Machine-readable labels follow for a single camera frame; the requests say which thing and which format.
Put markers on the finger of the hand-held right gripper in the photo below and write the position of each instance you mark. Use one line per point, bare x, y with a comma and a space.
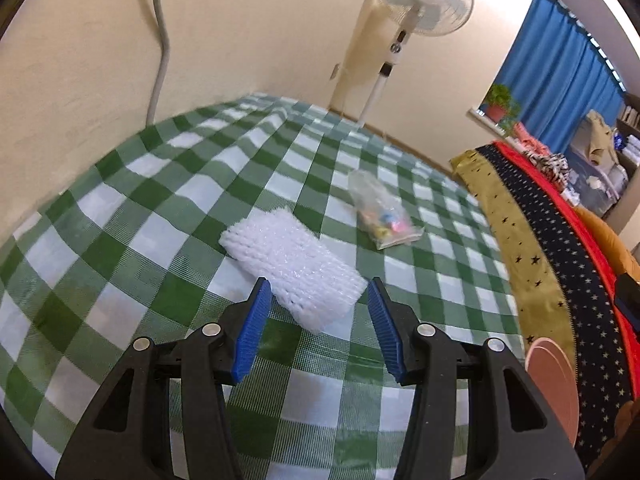
630, 295

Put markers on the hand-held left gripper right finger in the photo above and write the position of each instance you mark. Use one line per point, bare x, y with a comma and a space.
387, 332

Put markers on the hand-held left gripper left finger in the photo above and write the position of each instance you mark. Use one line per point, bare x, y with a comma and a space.
250, 330

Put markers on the white foam net sleeve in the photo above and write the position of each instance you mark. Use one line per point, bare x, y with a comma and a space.
290, 260

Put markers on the pink plastic basin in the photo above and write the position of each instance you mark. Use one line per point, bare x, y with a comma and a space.
550, 385

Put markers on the orange pillow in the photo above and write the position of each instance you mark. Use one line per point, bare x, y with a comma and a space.
610, 240

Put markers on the navy star print blanket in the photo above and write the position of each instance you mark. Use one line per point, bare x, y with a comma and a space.
575, 270

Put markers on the red blanket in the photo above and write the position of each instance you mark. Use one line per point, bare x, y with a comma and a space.
565, 205

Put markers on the clear plastic storage box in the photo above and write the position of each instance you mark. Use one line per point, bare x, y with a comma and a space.
600, 185

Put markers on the clear plastic bag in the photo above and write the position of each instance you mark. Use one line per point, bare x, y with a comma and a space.
380, 215

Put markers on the brown fuzzy object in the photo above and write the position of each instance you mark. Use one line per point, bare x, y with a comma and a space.
622, 430

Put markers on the black white striped clothing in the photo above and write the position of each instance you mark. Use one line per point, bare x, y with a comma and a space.
550, 167

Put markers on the beige jacket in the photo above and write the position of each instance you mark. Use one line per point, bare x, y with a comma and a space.
597, 135

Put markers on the green checked tablecloth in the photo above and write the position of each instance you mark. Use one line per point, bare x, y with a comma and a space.
150, 200

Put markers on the row of books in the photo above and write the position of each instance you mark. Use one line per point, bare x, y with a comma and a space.
631, 115

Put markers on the pink folded clothing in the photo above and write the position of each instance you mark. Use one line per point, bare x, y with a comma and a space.
530, 142

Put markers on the blue curtain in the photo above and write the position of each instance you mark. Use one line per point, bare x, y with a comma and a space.
550, 85

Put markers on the potted green plant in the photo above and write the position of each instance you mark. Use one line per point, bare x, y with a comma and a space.
497, 110

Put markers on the white windowsill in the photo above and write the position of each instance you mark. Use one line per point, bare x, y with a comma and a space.
480, 116

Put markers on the small white wall outlet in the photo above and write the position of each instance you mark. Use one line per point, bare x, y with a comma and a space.
335, 71

